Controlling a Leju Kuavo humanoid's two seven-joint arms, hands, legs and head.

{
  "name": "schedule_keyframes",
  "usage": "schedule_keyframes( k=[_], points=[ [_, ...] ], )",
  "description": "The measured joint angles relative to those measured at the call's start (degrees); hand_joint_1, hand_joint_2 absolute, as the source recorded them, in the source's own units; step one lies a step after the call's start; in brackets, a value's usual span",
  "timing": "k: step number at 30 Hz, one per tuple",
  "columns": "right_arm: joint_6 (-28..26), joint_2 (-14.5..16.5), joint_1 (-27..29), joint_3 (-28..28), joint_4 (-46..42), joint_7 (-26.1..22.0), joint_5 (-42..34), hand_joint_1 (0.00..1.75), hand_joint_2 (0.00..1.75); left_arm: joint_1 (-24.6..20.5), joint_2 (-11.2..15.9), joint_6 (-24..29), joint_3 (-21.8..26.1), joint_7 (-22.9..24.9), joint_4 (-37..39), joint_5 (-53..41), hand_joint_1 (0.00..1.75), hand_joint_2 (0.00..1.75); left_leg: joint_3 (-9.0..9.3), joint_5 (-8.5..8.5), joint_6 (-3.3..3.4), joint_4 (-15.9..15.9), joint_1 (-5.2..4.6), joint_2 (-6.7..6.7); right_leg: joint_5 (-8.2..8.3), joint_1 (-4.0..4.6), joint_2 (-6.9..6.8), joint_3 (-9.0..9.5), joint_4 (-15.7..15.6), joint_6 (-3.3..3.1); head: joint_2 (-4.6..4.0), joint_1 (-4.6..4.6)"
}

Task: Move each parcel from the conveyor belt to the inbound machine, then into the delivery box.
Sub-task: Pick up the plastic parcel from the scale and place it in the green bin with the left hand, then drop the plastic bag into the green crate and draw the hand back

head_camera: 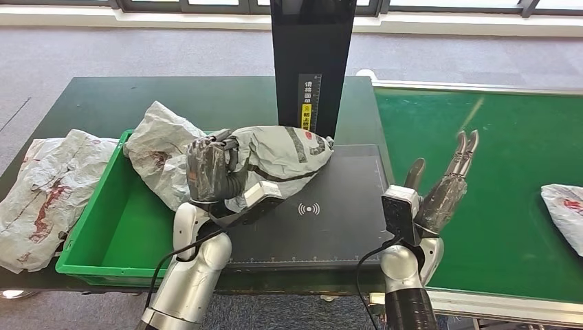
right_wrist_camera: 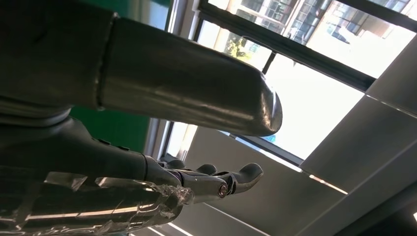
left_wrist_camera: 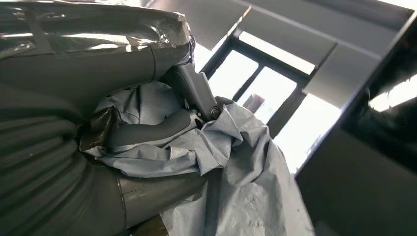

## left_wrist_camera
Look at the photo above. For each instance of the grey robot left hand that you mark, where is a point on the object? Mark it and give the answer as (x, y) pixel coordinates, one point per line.
(81, 75)

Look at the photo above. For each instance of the grey parcel with brown tape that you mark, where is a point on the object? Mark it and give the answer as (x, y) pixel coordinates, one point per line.
(244, 195)

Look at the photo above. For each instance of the black inbound scanner machine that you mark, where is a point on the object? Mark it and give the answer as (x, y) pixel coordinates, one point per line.
(358, 202)

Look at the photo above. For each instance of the dark window frame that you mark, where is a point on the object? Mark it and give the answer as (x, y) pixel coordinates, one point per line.
(286, 110)

